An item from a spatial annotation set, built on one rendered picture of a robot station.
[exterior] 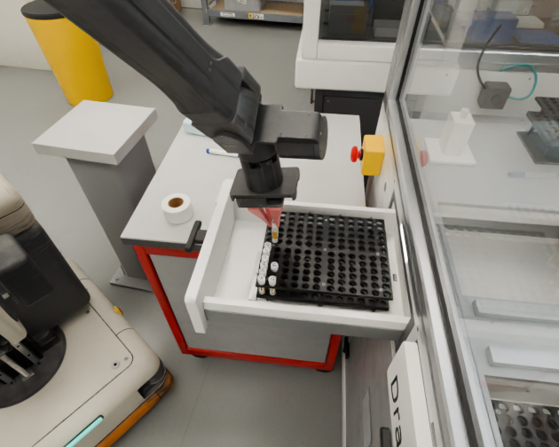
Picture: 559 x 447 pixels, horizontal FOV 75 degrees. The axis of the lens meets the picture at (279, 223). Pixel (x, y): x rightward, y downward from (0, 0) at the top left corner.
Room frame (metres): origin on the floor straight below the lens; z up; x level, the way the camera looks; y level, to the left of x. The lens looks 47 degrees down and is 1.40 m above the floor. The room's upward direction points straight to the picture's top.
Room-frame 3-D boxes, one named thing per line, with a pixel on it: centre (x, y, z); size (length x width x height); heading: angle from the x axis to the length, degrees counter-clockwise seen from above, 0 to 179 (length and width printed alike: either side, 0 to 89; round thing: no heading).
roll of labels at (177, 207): (0.64, 0.25, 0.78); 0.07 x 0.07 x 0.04
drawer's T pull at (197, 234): (0.43, 0.14, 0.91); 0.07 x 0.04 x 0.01; 173
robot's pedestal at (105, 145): (1.05, 0.60, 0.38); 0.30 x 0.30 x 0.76; 78
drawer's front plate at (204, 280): (0.43, 0.12, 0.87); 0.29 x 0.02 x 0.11; 173
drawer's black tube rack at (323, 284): (0.41, -0.08, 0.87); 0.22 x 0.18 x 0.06; 83
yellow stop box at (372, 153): (0.72, -0.22, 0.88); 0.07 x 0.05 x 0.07; 173
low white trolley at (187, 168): (0.84, 0.05, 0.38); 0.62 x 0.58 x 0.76; 173
